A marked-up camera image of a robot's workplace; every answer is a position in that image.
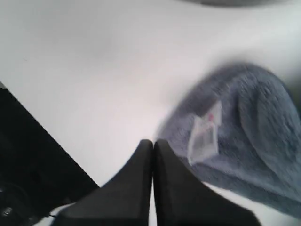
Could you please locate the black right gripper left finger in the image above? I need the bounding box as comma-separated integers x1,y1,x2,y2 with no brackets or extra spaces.
53,139,153,226

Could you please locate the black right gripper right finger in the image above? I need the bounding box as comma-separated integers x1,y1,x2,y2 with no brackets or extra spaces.
153,140,260,226

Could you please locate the grey fleece towel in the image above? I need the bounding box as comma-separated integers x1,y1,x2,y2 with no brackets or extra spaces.
158,64,301,218

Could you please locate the white care label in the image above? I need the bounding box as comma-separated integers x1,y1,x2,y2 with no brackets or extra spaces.
187,101,222,165

